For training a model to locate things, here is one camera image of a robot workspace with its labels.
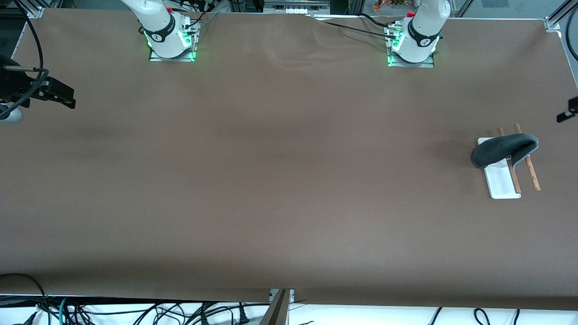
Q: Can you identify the grey and pink towel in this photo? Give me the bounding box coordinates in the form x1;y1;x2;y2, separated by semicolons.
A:
471;133;540;169

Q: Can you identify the white rack with wooden rods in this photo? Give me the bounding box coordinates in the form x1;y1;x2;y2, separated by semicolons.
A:
477;123;541;200

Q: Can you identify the orange object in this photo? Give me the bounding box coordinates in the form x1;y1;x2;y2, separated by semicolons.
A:
373;0;407;12

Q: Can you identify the brown table cover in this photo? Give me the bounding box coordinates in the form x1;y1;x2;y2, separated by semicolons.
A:
0;8;578;311

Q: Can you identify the grey metal box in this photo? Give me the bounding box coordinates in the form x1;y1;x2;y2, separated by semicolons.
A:
264;0;330;14

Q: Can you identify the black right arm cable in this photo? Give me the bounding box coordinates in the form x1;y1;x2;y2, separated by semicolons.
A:
0;0;49;120

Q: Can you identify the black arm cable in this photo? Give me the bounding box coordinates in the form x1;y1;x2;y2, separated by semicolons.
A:
567;7;578;64
0;0;49;120

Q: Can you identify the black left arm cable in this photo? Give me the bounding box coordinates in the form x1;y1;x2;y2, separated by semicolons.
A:
567;7;578;64

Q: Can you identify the aluminium frame profile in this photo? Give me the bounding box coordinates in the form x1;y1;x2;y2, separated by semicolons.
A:
18;0;46;19
544;0;578;32

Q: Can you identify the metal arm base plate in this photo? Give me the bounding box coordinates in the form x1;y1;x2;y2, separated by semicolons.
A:
386;23;435;68
149;20;197;62

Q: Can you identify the thick black looped cable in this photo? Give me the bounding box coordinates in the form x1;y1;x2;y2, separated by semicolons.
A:
0;273;51;325

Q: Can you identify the short black table cable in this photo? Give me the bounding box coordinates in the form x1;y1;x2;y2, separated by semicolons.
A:
359;13;396;28

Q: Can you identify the long black table cable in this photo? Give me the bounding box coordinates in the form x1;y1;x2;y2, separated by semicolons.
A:
309;16;398;39

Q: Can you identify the black cable with plug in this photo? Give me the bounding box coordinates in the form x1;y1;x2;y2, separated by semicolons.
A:
235;302;252;325

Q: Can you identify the dark metal post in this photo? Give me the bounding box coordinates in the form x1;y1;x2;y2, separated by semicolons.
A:
260;289;290;325

